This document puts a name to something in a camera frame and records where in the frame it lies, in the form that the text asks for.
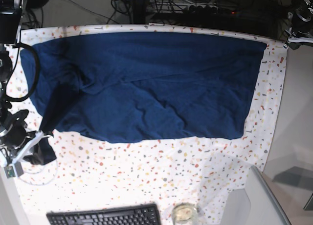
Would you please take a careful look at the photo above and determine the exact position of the dark blue t-shirt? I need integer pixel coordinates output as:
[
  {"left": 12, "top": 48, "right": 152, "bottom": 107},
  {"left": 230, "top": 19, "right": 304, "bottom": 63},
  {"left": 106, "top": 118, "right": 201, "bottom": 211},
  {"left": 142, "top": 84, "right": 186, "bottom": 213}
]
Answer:
[{"left": 19, "top": 31, "right": 268, "bottom": 166}]

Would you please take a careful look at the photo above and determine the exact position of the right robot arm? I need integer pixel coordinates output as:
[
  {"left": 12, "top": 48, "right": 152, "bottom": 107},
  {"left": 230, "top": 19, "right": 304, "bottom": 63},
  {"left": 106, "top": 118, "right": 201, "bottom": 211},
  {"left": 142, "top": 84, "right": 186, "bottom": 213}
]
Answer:
[{"left": 0, "top": 0, "right": 52, "bottom": 178}]

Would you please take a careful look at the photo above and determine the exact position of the terrazzo patterned table cloth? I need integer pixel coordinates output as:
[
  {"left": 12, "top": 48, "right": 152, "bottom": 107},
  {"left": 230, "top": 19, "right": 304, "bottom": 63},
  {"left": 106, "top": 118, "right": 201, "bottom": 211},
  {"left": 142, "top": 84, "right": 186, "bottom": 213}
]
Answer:
[{"left": 0, "top": 24, "right": 287, "bottom": 225}]

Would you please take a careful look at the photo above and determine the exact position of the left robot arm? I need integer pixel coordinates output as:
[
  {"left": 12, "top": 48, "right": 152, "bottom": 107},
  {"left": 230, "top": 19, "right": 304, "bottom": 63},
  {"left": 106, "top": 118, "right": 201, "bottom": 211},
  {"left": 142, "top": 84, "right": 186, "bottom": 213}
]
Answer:
[{"left": 284, "top": 0, "right": 313, "bottom": 50}]

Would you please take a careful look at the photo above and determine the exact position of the grey monitor edge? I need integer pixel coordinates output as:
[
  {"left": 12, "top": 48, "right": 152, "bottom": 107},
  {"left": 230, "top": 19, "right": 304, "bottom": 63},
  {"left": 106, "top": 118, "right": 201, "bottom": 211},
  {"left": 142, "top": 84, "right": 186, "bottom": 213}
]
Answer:
[{"left": 245, "top": 166, "right": 291, "bottom": 225}]

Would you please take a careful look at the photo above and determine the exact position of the black computer keyboard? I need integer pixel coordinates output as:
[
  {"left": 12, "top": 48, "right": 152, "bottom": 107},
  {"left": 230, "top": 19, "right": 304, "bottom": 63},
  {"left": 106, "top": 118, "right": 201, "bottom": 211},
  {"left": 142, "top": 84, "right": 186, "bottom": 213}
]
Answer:
[{"left": 46, "top": 203, "right": 161, "bottom": 225}]

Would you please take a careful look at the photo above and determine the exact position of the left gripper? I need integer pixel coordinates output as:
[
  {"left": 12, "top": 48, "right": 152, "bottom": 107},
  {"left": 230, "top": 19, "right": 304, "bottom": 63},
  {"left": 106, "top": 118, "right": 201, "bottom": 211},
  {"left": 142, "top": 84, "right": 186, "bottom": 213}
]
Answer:
[{"left": 283, "top": 30, "right": 313, "bottom": 49}]

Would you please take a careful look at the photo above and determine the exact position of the clear glass jar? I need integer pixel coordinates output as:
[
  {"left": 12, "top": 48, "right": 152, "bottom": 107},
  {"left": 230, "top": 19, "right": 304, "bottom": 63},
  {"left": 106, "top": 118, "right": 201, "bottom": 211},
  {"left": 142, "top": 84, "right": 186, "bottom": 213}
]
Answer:
[{"left": 172, "top": 203, "right": 198, "bottom": 225}]

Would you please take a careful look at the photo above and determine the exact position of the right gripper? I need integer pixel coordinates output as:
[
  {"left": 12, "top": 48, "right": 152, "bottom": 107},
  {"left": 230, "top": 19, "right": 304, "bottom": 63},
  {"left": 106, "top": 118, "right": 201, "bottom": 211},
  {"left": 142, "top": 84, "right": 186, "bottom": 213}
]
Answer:
[{"left": 0, "top": 110, "right": 53, "bottom": 179}]

